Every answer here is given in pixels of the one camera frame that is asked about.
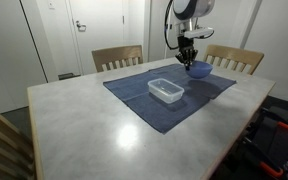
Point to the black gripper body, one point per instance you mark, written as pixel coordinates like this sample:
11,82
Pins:
186,48

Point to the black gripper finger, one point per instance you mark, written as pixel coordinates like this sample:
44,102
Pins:
188,63
179,58

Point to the blue plastic bowl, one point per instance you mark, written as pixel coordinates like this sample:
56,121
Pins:
199,69

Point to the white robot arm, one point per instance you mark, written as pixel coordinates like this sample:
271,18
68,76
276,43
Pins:
187,12

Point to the blue cloth mat under bowl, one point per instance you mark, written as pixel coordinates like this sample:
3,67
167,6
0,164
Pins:
210,86

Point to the clear plastic container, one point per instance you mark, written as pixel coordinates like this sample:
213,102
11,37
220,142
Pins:
165,90

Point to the wooden chair behind robot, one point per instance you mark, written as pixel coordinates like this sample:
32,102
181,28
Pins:
239,59

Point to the blue cloth mat under container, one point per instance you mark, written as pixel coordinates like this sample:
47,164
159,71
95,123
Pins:
133,91

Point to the wooden chair near door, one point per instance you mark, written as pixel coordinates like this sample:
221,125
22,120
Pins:
117,57

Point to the orange black clamp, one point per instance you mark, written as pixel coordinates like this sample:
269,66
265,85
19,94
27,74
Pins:
264,161

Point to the wooden chair in foreground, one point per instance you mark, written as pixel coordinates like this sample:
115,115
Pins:
16,153

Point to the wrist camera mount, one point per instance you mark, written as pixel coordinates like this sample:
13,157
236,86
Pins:
199,33

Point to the white door with handle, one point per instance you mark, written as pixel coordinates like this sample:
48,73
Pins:
98,24

